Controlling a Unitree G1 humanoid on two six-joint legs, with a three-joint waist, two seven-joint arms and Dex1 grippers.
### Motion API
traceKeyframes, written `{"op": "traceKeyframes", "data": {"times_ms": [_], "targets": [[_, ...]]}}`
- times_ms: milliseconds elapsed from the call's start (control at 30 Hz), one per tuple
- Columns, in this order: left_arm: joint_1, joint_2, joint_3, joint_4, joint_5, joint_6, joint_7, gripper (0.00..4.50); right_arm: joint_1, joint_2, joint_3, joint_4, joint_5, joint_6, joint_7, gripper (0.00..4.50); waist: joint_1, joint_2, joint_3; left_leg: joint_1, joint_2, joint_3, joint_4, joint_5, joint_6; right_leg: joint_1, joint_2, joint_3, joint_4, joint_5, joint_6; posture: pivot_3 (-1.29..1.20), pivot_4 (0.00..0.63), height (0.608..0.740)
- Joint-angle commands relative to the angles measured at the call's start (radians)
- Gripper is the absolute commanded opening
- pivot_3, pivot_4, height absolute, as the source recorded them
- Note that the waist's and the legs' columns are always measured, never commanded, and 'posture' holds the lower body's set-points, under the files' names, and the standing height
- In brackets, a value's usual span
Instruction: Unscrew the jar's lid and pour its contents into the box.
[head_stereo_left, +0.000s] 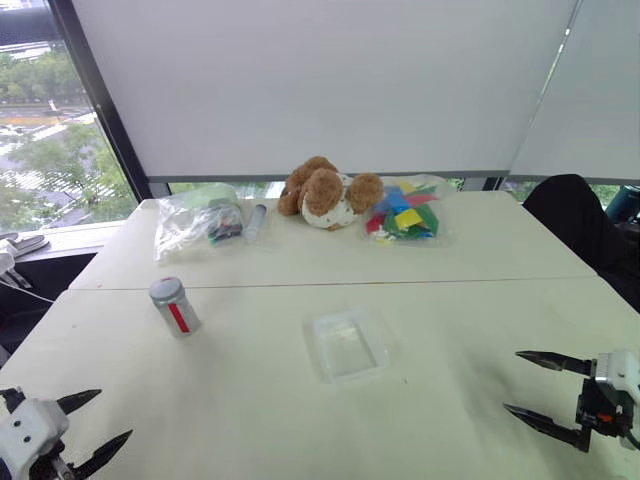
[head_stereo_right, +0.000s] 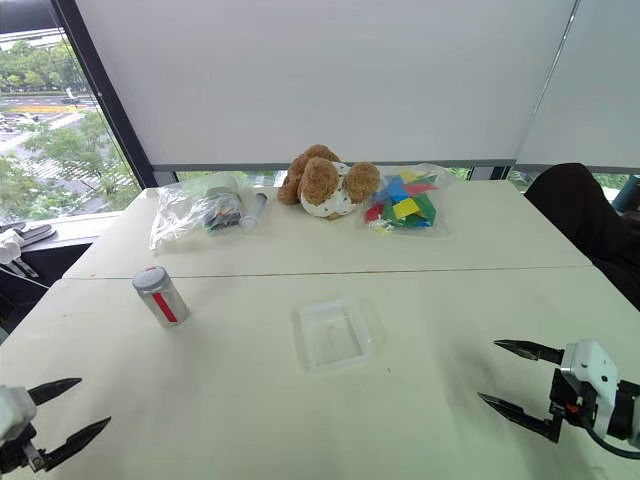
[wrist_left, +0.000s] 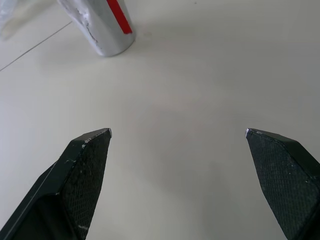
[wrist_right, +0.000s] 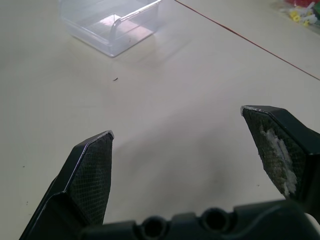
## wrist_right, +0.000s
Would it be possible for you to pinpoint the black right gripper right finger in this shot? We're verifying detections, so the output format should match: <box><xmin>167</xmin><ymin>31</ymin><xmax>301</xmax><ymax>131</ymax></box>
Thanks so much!
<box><xmin>240</xmin><ymin>105</ymin><xmax>320</xmax><ymax>216</ymax></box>

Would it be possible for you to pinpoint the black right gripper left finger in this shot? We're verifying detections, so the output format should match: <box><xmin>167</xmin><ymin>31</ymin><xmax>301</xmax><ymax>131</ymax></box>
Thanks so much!
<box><xmin>19</xmin><ymin>130</ymin><xmax>115</xmax><ymax>240</ymax></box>

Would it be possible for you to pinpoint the clear plastic container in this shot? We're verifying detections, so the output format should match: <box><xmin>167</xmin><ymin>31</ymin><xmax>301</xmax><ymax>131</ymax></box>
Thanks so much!
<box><xmin>58</xmin><ymin>0</ymin><xmax>162</xmax><ymax>59</ymax></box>

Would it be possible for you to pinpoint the pile of colourful plastic parts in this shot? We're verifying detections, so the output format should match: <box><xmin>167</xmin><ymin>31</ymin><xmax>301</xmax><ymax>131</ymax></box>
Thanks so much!
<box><xmin>279</xmin><ymin>0</ymin><xmax>320</xmax><ymax>30</ymax></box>

